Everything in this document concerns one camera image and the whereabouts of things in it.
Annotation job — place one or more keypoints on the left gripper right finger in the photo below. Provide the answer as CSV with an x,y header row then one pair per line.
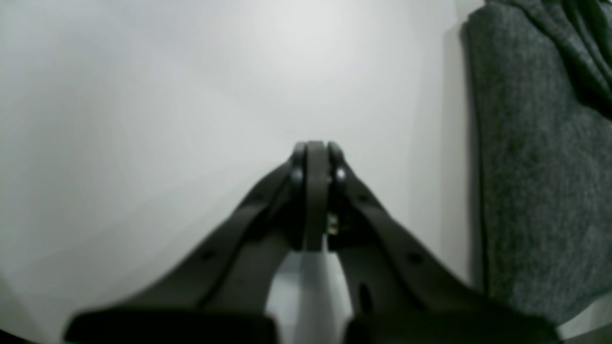
x,y
399,292

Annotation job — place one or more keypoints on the grey t-shirt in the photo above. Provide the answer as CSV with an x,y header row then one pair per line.
x,y
541,83

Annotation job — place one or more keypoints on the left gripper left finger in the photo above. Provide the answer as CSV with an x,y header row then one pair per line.
x,y
218,293

